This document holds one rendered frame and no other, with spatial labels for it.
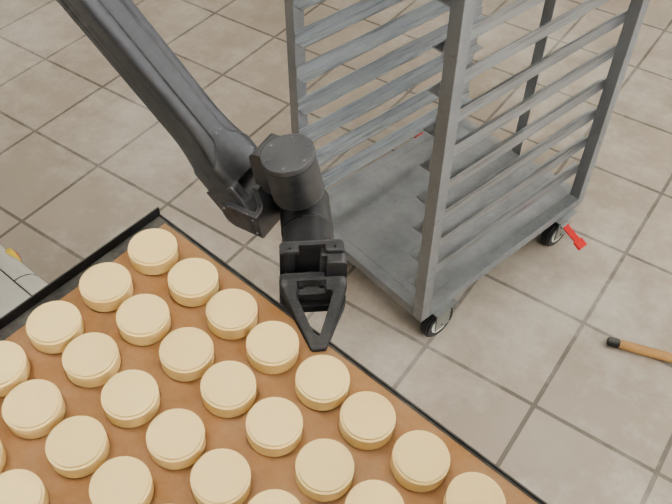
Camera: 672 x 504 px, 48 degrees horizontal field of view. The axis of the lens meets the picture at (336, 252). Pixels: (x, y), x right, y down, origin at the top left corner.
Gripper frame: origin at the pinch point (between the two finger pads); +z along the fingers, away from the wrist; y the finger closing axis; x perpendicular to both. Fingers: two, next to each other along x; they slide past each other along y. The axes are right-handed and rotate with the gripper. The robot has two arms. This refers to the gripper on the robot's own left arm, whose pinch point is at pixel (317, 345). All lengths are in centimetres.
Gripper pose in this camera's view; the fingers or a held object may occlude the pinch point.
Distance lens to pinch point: 74.4
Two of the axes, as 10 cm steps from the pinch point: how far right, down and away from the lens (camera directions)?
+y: -0.4, 6.4, 7.7
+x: -9.9, 0.5, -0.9
